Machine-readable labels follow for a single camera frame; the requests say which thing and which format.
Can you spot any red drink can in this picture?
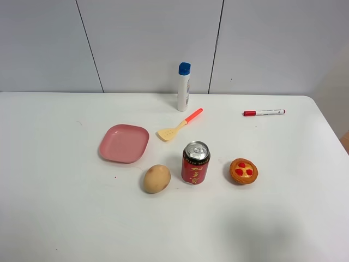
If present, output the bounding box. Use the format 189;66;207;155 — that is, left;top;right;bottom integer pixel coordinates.
181;141;210;185

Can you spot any pink square plate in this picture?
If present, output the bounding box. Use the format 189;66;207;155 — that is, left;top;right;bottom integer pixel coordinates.
99;124;149;164

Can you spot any white bottle blue cap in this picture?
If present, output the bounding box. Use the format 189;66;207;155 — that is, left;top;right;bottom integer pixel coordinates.
177;62;191;112

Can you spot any red cap whiteboard marker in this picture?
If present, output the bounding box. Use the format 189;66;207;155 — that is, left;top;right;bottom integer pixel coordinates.
243;109;286;117

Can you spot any egg tart with red fruit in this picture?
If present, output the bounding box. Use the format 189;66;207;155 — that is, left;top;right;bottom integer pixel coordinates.
229;158;258;184

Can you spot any yellow spatula orange handle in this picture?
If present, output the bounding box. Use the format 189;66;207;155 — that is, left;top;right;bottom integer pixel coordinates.
157;108;203;142

